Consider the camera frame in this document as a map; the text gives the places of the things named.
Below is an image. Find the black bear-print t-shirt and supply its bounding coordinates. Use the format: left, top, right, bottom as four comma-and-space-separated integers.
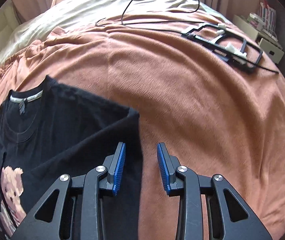
0, 76, 142, 239

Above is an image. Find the orange-brown bed blanket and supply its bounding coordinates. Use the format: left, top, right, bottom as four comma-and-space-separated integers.
0, 11, 285, 239

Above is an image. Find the cream bed sheet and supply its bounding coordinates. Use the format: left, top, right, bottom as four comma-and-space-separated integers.
0, 0, 204, 65

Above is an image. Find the white bedside drawer cabinet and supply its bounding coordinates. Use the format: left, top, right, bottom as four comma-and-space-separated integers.
232, 15, 285, 64

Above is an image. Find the white power strip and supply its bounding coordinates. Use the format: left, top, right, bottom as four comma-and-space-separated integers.
261, 28, 278, 42

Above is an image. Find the striped gift bag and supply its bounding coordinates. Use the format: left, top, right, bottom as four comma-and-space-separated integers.
258, 0, 276, 33

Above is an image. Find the black rectangular frame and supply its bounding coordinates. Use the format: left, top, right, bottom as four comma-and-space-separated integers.
181, 22, 263, 74

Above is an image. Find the black cable on bed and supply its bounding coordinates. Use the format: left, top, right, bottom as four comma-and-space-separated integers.
95, 0, 279, 75

